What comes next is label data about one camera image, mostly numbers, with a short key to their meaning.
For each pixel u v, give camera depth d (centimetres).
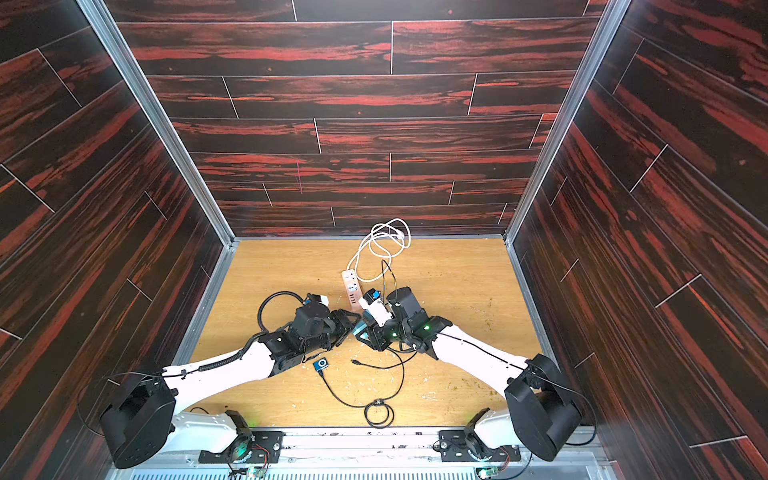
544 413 42
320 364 86
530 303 106
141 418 41
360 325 79
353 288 102
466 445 65
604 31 69
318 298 78
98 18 66
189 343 96
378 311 72
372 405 80
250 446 68
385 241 121
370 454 74
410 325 63
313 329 63
